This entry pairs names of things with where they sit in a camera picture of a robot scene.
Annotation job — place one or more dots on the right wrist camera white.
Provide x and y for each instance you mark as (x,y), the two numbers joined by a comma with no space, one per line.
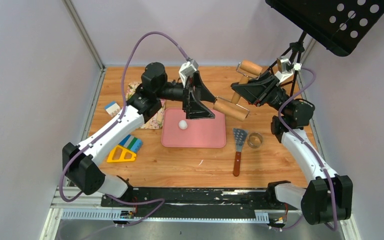
(285,69)

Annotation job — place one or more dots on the white dough ball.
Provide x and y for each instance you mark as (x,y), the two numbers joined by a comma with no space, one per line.
(182,124)

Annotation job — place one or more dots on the yellow triangular toy block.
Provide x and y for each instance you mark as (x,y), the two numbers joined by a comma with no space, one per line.
(120,154)

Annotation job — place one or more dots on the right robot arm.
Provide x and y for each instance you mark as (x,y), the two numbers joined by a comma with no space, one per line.
(327,199)

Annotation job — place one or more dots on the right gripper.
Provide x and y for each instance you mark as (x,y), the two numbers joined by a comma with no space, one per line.
(261,89)

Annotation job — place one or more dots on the floral cutting mat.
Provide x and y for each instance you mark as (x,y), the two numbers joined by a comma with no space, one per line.
(156,122)

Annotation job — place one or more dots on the blue green toy brick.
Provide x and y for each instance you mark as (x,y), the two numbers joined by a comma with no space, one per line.
(131,143)

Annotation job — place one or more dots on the wooden double-ended roller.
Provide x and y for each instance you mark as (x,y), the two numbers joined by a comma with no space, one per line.
(231,108)

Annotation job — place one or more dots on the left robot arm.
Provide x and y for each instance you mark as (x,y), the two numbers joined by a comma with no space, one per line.
(81,161)

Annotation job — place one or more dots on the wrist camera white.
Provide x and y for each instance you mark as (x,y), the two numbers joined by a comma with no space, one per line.
(187,69)
(285,69)

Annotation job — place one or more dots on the black music stand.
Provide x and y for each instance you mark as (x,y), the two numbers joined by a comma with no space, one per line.
(338,25)

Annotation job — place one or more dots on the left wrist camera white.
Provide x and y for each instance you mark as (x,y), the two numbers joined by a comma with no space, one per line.
(187,69)

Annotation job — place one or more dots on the pink plastic tray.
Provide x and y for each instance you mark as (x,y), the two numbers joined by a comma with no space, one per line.
(201,133)

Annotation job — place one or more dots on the small blue white card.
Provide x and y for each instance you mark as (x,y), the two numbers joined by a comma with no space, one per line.
(112,108)

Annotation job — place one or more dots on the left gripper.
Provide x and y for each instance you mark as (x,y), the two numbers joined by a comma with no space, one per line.
(196,109)

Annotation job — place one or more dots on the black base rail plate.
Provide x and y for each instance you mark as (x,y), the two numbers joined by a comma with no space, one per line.
(208,203)

